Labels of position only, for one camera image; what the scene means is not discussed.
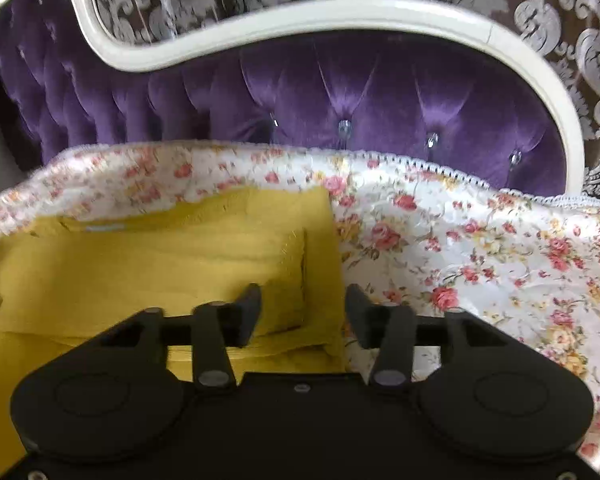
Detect purple tufted sofa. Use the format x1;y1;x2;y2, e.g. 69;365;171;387
0;0;588;197

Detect floral quilted blanket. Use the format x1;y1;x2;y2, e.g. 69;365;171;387
0;141;600;476

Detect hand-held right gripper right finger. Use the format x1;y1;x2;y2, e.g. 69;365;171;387
345;283;513;390

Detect yellow knit sweater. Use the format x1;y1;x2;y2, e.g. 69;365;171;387
0;187;347;478

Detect damask patterned curtain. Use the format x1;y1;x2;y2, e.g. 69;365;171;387
45;0;600;206

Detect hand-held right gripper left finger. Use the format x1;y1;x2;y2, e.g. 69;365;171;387
92;283;263;390

